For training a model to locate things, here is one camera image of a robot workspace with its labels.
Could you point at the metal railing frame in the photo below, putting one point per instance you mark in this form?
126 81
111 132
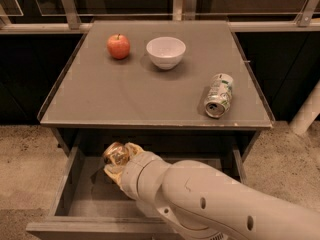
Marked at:
241 15

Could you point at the white ceramic bowl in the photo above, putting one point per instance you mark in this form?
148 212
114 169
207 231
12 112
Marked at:
165 52

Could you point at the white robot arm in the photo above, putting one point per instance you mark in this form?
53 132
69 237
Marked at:
201 203

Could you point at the green and white soda can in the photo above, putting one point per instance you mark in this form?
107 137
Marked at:
218 99

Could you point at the white cylindrical post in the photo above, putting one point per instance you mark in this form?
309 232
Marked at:
308 112

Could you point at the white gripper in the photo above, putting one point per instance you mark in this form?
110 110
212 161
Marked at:
131 174

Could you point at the grey cabinet counter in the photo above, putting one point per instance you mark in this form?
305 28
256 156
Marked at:
100 92

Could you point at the red apple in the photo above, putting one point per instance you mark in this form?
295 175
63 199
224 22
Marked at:
118 46

